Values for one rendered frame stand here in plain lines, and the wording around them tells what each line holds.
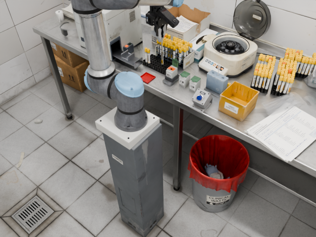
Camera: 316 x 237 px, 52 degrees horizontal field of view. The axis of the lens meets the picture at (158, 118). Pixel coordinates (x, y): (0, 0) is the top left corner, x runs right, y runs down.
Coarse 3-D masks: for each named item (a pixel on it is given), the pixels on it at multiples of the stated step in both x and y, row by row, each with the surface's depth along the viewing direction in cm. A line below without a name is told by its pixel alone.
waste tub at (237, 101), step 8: (232, 88) 156; (240, 88) 154; (248, 88) 151; (224, 96) 147; (232, 96) 160; (240, 96) 157; (248, 96) 154; (256, 96) 148; (224, 104) 149; (232, 104) 146; (240, 104) 143; (248, 104) 144; (224, 112) 152; (232, 112) 149; (240, 112) 146; (248, 112) 150; (240, 120) 149
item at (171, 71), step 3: (171, 66) 168; (168, 69) 166; (171, 69) 167; (174, 69) 166; (177, 69) 167; (168, 72) 166; (171, 72) 165; (174, 72) 167; (168, 75) 168; (171, 75) 166; (174, 75) 168
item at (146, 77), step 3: (147, 72) 176; (144, 75) 175; (147, 75) 175; (150, 75) 175; (153, 75) 174; (144, 78) 173; (147, 78) 173; (150, 78) 173; (153, 78) 172; (144, 81) 171; (147, 81) 171
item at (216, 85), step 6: (210, 72) 159; (216, 72) 159; (210, 78) 160; (216, 78) 156; (222, 78) 157; (228, 78) 156; (210, 84) 162; (216, 84) 159; (222, 84) 156; (210, 90) 164; (216, 90) 161; (222, 90) 158; (216, 96) 161
